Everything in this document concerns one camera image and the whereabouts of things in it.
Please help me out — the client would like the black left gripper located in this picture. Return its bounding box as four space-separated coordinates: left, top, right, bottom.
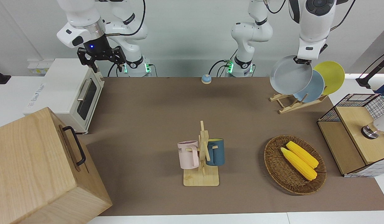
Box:
294 55 312 65

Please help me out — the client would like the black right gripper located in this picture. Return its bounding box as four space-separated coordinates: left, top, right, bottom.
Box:
77 37 127 73

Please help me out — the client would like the gray plate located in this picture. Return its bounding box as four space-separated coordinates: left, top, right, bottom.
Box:
270 55 313 95

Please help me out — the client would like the light blue plate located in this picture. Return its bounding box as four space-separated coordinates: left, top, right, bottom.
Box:
293 70 325 103

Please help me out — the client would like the yellow plate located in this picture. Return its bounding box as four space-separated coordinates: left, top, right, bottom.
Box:
313 61 345 96

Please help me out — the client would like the wooden plate rack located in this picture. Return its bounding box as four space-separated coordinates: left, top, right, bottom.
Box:
270 93 329 114

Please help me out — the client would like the wooden mug rack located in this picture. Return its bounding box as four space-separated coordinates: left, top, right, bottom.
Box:
183 121 220 187

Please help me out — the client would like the white toaster oven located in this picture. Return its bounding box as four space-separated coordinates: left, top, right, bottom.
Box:
23 58 105 135

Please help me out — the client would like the white power strip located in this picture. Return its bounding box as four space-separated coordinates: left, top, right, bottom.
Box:
27 59 54 75

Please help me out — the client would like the brown table mat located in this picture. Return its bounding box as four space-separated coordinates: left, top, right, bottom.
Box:
86 76 384 217

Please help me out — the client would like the yellow corn cob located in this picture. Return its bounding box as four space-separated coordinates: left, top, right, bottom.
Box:
280 147 317 181
286 141 319 169

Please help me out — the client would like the white cylinder bottle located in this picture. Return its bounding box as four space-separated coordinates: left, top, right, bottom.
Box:
361 114 384 140

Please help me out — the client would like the brown wicker basket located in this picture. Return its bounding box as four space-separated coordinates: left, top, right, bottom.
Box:
264 135 327 195

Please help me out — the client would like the dark blue mug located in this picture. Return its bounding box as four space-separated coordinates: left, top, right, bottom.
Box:
206 138 225 166

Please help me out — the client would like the light wooden drawer box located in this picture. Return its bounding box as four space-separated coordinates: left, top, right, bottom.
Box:
0 107 113 224

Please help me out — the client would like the pink mug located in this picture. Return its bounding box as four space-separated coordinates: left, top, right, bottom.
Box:
178 141 200 170

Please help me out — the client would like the white oven door handle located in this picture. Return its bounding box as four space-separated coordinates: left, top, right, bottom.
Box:
77 78 93 101

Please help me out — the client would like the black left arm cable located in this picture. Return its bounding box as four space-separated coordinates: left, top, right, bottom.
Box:
329 0 357 31

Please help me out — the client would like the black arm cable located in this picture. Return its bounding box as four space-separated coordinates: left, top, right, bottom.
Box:
329 0 357 31
103 0 146 37

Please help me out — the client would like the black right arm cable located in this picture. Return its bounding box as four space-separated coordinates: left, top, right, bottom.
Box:
103 0 146 37

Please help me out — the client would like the black clamp mount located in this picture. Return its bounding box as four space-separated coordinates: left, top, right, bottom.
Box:
356 50 384 89
0 67 11 85

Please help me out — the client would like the wire crate with wooden shelf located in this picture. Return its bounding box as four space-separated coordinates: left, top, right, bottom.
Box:
317 93 384 178

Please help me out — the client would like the black base cable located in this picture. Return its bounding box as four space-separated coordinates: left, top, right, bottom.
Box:
209 59 239 77

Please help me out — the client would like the black metal box handle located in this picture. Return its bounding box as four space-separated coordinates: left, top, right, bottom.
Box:
62 126 86 166

